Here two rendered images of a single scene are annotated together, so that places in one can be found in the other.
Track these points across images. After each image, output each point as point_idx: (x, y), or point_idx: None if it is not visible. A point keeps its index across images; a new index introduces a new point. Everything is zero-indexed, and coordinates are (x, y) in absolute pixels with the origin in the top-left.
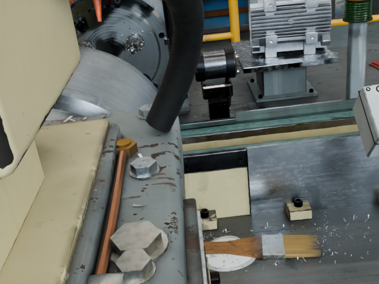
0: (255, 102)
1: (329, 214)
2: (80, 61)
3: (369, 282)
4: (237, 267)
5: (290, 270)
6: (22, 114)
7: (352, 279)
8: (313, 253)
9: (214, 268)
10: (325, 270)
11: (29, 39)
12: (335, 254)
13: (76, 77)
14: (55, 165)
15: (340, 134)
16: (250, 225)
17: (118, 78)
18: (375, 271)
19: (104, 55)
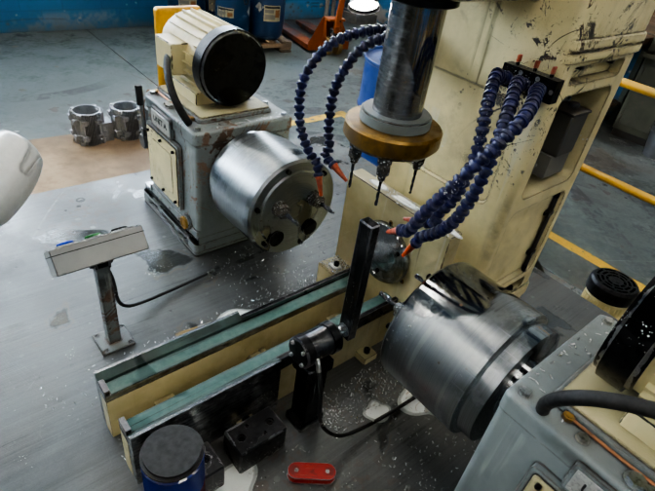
0: None
1: None
2: (268, 155)
3: (141, 327)
4: (223, 313)
5: (191, 321)
6: (158, 61)
7: (152, 326)
8: (179, 332)
9: (237, 309)
10: (170, 326)
11: (161, 58)
12: (166, 340)
13: (253, 146)
14: (197, 107)
15: (171, 363)
16: None
17: (250, 164)
18: (138, 335)
19: (272, 168)
